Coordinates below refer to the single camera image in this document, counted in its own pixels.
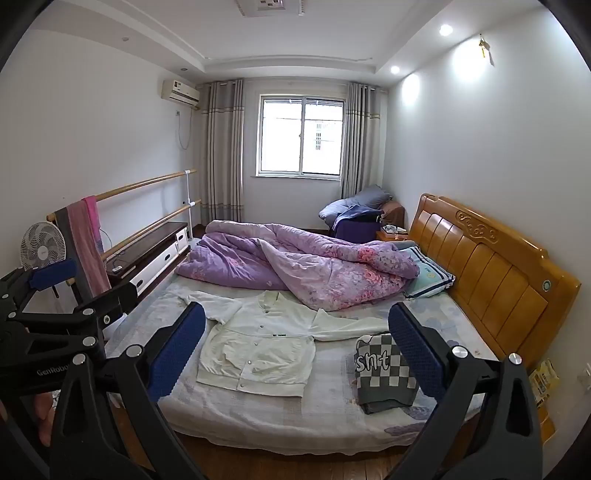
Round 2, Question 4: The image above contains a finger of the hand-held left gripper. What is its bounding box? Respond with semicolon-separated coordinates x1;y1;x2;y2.
7;281;139;358
0;258;78;319

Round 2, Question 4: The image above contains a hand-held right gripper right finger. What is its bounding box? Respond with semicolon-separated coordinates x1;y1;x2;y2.
385;302;546;480

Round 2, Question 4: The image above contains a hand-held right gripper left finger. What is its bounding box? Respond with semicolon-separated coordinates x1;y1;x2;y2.
50;302;207;480

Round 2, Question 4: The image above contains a white jacket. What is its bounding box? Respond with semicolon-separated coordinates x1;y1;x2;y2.
178;290;393;398

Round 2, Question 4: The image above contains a person's left hand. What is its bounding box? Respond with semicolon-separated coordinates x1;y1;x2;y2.
32;390;61;448

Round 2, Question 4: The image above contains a white standing fan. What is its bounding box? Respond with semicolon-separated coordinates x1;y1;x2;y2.
19;220;70;273

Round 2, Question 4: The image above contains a grey pink striped towel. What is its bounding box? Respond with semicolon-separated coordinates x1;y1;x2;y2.
54;198;112;298

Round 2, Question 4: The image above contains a checkered folded garment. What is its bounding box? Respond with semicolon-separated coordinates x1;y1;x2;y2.
355;332;421;415

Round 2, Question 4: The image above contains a dark-topped white cabinet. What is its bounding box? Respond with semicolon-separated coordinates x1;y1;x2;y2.
105;222;191;296

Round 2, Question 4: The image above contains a bright pink cloth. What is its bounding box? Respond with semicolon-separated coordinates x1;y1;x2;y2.
82;196;103;254

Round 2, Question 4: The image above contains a striped pillow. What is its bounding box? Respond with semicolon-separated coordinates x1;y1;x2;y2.
394;244;455;301

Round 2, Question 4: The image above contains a wooden headboard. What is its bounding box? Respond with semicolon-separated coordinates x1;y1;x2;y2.
406;193;581;370

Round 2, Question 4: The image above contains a bed with floral sheet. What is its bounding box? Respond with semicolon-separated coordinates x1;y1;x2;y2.
104;277;502;450

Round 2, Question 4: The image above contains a wooden nightstand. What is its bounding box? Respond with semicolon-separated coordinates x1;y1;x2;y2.
375;226;411;243

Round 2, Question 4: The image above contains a purple floral quilt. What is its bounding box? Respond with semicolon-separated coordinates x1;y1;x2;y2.
175;219;420;311

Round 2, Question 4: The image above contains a yellow packet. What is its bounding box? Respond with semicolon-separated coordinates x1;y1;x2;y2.
529;357;559;393

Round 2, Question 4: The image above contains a dark purple suitcase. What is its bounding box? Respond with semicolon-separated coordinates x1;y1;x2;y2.
335;217;384;243

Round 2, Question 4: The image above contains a brown cushioned chair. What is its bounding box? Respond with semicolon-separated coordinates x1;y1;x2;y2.
383;200;407;229

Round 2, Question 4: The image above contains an indigo cloth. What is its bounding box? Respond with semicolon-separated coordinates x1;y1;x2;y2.
337;205;384;227

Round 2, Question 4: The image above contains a grey-blue bedding bundle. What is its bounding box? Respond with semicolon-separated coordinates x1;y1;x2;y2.
318;185;393;222

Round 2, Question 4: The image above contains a grey striped curtain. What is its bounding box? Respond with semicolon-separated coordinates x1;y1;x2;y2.
341;82;384;201
199;79;245;223

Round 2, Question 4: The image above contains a white air conditioner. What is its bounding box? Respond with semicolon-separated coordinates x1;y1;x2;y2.
161;79;201;109

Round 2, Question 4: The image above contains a window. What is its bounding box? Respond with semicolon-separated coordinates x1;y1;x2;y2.
257;95;347;178

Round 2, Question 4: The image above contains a square ceiling lamp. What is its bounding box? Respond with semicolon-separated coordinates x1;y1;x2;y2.
235;0;303;18

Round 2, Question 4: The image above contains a wooden double-rail barre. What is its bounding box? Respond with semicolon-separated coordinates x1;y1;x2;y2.
46;169;202;287

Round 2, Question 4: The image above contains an air conditioner power cable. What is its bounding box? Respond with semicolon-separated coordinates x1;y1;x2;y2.
175;110;193;150

